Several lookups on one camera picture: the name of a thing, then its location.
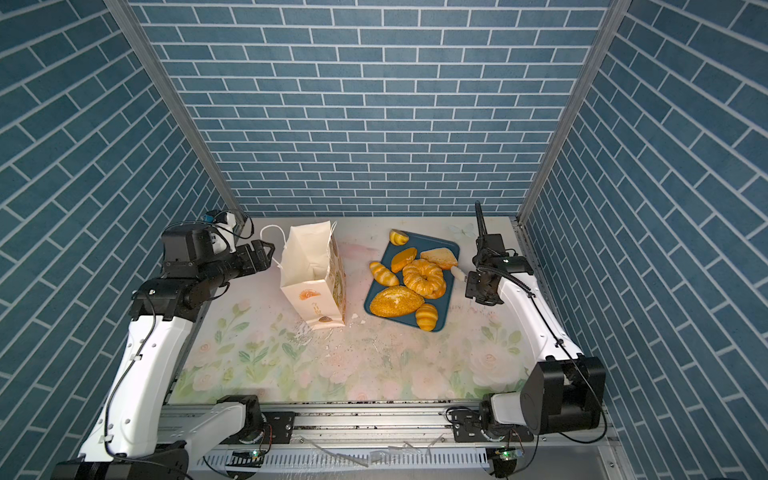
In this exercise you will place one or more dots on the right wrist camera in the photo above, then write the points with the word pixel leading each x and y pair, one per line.
pixel 491 251

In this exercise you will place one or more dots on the small yellow bread piece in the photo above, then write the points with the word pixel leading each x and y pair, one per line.
pixel 398 238

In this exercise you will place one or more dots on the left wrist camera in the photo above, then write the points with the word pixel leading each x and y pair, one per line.
pixel 201 241

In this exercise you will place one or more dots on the small striped croissant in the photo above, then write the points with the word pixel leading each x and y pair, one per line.
pixel 426 317

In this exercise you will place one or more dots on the large twisted ring bread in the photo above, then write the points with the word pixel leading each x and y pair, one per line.
pixel 425 279

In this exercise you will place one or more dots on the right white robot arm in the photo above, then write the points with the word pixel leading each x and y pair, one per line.
pixel 563 393

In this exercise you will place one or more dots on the large seeded oval loaf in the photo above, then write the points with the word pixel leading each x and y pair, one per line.
pixel 395 302

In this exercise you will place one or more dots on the triangular toast bread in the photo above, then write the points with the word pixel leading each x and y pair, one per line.
pixel 443 257

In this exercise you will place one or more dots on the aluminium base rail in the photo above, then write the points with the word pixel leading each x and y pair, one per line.
pixel 234 439

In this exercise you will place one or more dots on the dark teal tray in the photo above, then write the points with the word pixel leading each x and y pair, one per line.
pixel 421 243

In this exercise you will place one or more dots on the orange oval bread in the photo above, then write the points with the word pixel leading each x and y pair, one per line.
pixel 402 259

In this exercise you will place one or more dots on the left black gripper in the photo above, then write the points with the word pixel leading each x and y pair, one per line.
pixel 261 261

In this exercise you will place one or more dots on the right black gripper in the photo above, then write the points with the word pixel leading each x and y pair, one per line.
pixel 470 287

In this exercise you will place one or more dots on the striped long bread roll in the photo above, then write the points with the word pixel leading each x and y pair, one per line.
pixel 382 275

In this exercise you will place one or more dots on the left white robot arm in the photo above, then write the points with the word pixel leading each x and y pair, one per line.
pixel 150 372

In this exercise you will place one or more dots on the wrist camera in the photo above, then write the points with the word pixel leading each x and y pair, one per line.
pixel 201 241
pixel 491 251

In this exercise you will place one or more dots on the white paper bread bag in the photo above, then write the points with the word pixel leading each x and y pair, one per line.
pixel 312 276

